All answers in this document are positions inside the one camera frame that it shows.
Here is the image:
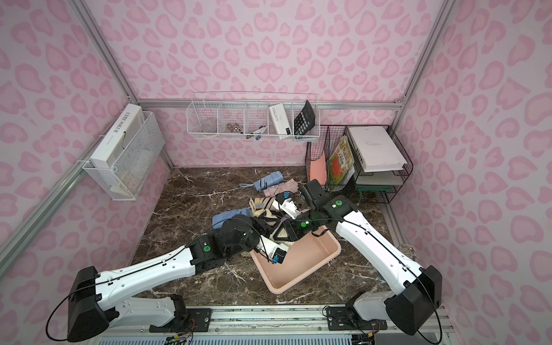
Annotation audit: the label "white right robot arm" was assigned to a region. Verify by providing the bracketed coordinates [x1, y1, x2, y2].
[276, 180, 443, 336]

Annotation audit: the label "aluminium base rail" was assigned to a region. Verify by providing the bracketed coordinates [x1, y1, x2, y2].
[88, 305, 459, 344]

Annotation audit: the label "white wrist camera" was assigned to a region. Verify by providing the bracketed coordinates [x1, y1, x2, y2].
[275, 191, 308, 219]
[254, 236, 289, 264]

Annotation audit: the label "white wire wall basket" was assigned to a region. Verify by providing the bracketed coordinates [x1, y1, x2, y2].
[186, 91, 321, 142]

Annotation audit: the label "small white box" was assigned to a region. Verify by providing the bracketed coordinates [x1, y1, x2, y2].
[268, 103, 291, 136]

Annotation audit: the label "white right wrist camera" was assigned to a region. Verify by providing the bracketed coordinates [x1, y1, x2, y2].
[275, 191, 308, 219]

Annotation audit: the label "green red book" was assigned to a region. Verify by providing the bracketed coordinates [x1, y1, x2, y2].
[326, 136, 354, 192]

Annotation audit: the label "white mesh side basket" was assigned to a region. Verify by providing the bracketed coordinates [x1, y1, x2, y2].
[83, 112, 165, 201]

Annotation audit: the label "beige umbrella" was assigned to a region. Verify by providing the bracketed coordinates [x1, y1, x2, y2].
[270, 218, 298, 242]

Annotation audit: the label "black calculator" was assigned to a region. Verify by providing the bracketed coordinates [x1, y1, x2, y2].
[293, 101, 316, 136]

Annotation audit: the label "light blue umbrella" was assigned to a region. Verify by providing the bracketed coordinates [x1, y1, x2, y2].
[212, 208, 252, 229]
[239, 171, 284, 191]

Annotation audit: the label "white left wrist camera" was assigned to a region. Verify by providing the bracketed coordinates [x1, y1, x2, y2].
[254, 236, 289, 264]

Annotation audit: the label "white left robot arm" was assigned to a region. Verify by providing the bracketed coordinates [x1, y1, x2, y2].
[62, 214, 272, 342]

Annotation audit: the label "black wire desk organizer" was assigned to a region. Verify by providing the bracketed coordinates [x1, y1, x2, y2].
[305, 124, 413, 204]

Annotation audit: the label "pink folder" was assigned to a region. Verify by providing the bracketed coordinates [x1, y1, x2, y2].
[308, 152, 327, 187]

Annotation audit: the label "white long box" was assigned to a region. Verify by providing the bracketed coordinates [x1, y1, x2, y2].
[90, 104, 146, 169]

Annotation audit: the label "pink plastic storage box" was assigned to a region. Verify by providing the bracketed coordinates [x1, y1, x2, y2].
[250, 231, 342, 295]

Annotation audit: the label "cream umbrella black straps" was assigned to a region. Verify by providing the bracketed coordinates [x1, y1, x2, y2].
[249, 195, 281, 219]

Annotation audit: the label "pink folded umbrella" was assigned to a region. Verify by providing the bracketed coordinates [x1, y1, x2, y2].
[263, 179, 299, 197]

